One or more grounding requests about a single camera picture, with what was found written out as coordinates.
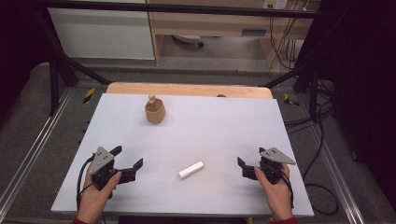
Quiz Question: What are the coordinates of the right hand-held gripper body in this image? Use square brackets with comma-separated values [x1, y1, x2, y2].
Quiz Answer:
[259, 147, 297, 185]

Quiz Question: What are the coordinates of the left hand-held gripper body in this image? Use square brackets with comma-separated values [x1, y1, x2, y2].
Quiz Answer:
[90, 146, 119, 191]

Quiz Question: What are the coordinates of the person's left hand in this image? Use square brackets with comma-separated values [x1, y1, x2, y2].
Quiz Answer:
[76, 163, 122, 224]

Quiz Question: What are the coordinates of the person's right hand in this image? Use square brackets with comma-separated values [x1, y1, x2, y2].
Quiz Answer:
[254, 163, 295, 222]

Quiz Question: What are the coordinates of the wooden cup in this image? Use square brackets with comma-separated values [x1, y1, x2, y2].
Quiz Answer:
[144, 97, 166, 125]

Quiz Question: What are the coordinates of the white cylinder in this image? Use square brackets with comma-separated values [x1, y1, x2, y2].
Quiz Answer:
[177, 161, 205, 180]

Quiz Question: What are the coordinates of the yellow black tape marker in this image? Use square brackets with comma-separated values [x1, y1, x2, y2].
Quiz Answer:
[82, 87, 96, 105]
[283, 92, 301, 107]

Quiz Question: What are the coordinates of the person's right red sleeve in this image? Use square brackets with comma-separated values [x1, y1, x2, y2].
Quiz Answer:
[270, 217, 299, 224]

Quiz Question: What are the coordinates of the white cabinet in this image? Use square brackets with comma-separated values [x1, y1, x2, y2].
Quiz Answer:
[47, 7, 156, 61]

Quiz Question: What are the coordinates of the wooden desk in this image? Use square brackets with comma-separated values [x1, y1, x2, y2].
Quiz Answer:
[145, 0, 322, 67]

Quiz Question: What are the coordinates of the white power strip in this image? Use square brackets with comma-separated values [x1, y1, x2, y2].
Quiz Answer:
[262, 0, 290, 10]

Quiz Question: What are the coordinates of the left hand-held gripper cable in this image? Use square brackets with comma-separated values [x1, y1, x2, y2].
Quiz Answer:
[76, 155, 96, 211]

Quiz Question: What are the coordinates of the hand-held gripper cable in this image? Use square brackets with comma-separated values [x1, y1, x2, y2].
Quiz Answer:
[76, 155, 96, 211]
[279, 167, 295, 210]

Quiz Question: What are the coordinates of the right hand-held gripper cable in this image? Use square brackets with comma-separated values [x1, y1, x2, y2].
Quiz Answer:
[279, 167, 295, 210]

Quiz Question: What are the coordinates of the metal floor rail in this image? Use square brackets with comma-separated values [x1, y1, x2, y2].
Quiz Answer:
[306, 119, 366, 224]
[0, 88, 76, 208]

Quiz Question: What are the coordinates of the black floor cable loop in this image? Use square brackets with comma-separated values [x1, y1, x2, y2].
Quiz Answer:
[302, 105, 340, 217]

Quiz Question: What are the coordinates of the black frame stand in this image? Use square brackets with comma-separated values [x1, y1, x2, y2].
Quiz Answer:
[31, 8, 113, 118]
[262, 6, 353, 124]

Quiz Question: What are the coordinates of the hanging cable bundle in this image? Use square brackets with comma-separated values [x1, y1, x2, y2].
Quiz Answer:
[268, 8, 307, 71]

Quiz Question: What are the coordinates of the black frame crossbar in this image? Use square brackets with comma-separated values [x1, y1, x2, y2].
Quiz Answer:
[38, 0, 323, 20]

